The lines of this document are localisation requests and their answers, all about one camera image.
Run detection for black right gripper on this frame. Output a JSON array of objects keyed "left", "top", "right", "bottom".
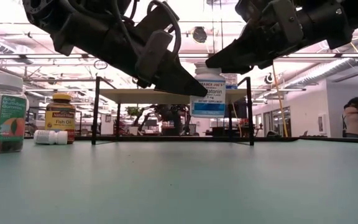
[{"left": 205, "top": 0, "right": 354, "bottom": 75}]

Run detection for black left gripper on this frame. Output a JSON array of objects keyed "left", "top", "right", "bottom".
[{"left": 51, "top": 0, "right": 209, "bottom": 98}]

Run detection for white medicine bottle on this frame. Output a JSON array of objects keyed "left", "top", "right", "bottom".
[{"left": 221, "top": 73, "right": 239, "bottom": 90}]

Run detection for white melatonin bottle blue label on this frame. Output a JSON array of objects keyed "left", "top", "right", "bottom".
[{"left": 190, "top": 63, "right": 227, "bottom": 119}]

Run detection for amber fish oil bottle yellow cap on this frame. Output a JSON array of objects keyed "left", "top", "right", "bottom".
[{"left": 44, "top": 93, "right": 76, "bottom": 144}]

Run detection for small white pill bottle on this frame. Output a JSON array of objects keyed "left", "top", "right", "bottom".
[{"left": 33, "top": 129, "right": 68, "bottom": 146}]

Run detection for clear gummies jar green label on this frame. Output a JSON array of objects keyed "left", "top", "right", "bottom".
[{"left": 0, "top": 72, "right": 30, "bottom": 154}]

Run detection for wooden shelf black metal legs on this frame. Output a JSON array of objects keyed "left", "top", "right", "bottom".
[{"left": 91, "top": 76, "right": 255, "bottom": 146}]

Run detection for background potted plant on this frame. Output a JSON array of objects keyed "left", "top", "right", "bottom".
[{"left": 125, "top": 106, "right": 142, "bottom": 135}]

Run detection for yellow hanging cable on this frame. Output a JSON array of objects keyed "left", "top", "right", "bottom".
[{"left": 271, "top": 63, "right": 289, "bottom": 138}]

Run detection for hanging cable loop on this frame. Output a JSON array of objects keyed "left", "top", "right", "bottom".
[{"left": 93, "top": 59, "right": 108, "bottom": 70}]

